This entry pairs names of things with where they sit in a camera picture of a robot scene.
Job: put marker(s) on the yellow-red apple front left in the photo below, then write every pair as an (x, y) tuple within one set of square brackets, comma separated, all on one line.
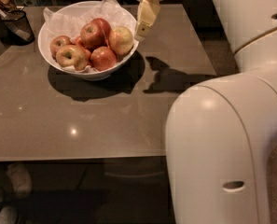
[(72, 55)]

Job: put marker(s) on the white ceramic bowl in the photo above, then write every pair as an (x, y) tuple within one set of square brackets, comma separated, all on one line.
[(91, 75)]

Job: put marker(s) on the grey shoe bottom left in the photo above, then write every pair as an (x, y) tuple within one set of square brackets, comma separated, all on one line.
[(8, 213)]

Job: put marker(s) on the black mesh cup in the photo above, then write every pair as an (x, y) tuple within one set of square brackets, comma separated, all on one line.
[(16, 29)]

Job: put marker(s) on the red apple front centre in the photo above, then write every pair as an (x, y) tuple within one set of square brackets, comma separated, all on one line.
[(103, 58)]

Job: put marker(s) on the red apple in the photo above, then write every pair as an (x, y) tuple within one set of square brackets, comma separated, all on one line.
[(92, 36), (58, 42), (103, 58), (104, 24)]

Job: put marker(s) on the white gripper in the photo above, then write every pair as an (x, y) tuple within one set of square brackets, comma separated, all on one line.
[(148, 11)]

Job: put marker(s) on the white paper liner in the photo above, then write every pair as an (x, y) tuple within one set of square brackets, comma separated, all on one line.
[(66, 20)]

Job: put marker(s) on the red apple top centre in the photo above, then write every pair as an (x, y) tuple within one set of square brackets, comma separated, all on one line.
[(92, 36)]

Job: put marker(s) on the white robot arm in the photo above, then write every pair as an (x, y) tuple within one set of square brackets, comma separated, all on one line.
[(219, 133)]

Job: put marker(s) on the red apple far left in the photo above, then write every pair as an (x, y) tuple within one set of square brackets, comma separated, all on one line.
[(58, 42)]

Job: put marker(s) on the white shoe under table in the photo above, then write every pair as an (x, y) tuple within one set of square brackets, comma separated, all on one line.
[(20, 179)]

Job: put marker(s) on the red apple back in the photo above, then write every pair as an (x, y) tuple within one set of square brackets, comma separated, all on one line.
[(104, 24)]

